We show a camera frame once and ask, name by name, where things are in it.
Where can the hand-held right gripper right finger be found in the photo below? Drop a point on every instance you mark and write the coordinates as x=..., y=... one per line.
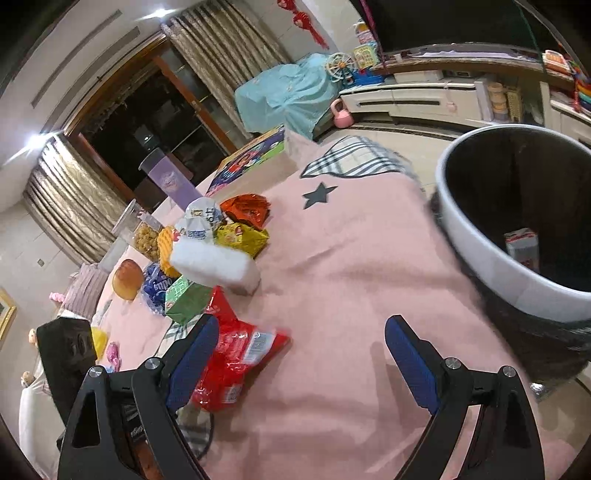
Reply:
x=411, y=364

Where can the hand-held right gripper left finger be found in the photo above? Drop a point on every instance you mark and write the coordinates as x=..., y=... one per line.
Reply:
x=194, y=364

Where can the red snack packet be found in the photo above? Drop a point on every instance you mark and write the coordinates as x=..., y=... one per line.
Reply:
x=235, y=355

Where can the white tissue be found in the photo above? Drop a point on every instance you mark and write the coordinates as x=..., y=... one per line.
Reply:
x=212, y=265

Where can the yellow foam fruit net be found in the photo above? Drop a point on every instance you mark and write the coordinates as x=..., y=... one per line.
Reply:
x=165, y=254

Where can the white rimmed black trash bin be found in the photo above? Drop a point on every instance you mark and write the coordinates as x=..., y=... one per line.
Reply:
x=485, y=263

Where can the yellow snack packet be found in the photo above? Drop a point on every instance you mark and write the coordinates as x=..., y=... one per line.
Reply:
x=242, y=240

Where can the white blue wrapper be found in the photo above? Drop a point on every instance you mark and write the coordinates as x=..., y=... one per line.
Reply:
x=196, y=230
x=205, y=210

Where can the yellow toy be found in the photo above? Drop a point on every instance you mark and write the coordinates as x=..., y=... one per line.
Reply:
x=99, y=344

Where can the green carton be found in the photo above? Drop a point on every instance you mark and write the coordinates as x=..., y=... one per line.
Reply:
x=184, y=300

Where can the purple striped cushion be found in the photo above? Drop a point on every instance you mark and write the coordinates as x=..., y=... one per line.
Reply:
x=85, y=288

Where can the blue cookie packet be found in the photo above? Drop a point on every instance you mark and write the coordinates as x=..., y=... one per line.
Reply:
x=157, y=288

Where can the orange bun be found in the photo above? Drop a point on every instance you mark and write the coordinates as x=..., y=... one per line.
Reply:
x=128, y=279

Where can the pink star blanket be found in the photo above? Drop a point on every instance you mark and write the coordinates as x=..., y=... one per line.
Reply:
x=332, y=277

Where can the clear snack jar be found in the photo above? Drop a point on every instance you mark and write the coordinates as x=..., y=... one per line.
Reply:
x=147, y=242

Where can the beige patterned curtain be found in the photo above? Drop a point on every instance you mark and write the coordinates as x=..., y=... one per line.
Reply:
x=64, y=198
x=226, y=50

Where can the small red white carton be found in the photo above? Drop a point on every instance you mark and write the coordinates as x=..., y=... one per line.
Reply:
x=521, y=249

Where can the orange knitted object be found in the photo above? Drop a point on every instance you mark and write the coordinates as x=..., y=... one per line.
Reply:
x=244, y=210

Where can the clear purple pitcher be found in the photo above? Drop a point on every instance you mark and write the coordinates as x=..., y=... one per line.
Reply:
x=168, y=180

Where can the colourful puzzle box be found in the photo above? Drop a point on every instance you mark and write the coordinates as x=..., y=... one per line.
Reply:
x=244, y=161

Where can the pink kettlebell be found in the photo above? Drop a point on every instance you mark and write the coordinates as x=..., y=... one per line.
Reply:
x=343, y=117

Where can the white television cabinet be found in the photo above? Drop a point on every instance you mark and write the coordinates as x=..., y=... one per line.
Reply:
x=415, y=99

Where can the stacked round bowls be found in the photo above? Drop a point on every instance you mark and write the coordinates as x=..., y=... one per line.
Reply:
x=497, y=101

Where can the yellow woven basket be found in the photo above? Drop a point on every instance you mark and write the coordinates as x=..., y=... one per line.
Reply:
x=514, y=106

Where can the light blue cloth cover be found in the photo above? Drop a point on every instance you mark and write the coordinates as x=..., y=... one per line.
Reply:
x=286, y=97

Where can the ferris wheel toy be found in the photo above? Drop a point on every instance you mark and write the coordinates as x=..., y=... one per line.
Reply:
x=339, y=67

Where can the colourful toy house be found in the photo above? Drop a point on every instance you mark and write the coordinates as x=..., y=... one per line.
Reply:
x=367, y=50

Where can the pink toy phone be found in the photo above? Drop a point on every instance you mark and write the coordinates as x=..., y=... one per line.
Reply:
x=556, y=60

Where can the black television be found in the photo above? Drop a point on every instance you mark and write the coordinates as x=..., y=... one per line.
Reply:
x=438, y=23

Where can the red hanging ornament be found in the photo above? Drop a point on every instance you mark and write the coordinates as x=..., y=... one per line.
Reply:
x=309, y=23

